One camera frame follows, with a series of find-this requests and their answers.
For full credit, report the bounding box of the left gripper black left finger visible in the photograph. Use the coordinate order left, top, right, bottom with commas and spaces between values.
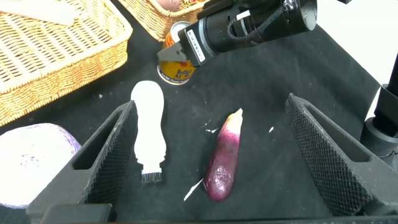
26, 100, 139, 215

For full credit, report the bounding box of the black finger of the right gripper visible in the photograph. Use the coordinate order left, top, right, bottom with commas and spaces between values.
157, 42, 187, 63

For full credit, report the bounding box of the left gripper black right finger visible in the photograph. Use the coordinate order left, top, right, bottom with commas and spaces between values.
284, 93, 398, 217

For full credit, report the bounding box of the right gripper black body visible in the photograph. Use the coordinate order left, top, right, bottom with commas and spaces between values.
178, 18, 218, 68

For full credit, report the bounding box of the gold beverage can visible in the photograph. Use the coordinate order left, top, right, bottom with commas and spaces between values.
157, 21, 197, 86

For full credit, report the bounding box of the green candy pack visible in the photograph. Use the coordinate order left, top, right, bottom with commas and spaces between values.
180, 0, 208, 9

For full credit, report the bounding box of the pale pink potato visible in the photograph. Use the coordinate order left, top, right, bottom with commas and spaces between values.
156, 0, 183, 12

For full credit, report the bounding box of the rectangular wicker basket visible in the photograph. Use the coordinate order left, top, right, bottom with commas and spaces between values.
118, 0, 212, 43
0, 0, 134, 127

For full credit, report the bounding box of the white brush bottle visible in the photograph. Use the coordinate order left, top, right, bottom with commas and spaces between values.
130, 80, 167, 184

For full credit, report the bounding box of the purple garbage bag roll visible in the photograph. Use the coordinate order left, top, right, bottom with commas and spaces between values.
0, 123, 82, 209

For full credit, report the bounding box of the purple eggplant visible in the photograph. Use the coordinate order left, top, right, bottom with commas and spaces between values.
203, 108, 244, 202

